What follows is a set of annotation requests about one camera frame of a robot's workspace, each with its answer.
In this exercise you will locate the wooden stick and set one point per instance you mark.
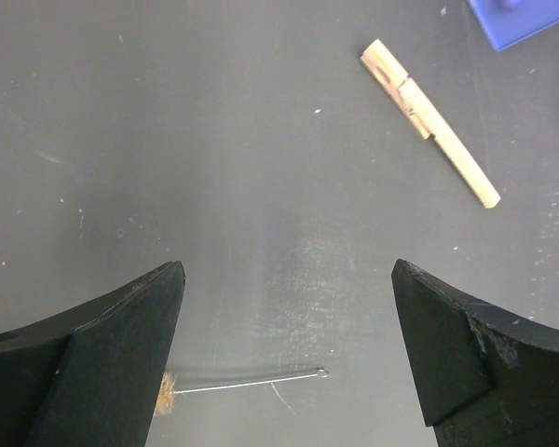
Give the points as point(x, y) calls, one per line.
point(426, 119)

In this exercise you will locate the purple drawer box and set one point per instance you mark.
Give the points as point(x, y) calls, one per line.
point(506, 23)

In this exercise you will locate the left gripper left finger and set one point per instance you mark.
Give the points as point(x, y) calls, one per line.
point(90, 376)

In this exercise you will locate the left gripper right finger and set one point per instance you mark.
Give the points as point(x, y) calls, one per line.
point(484, 376)

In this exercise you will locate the test tube brush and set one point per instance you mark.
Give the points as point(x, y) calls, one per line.
point(168, 391)

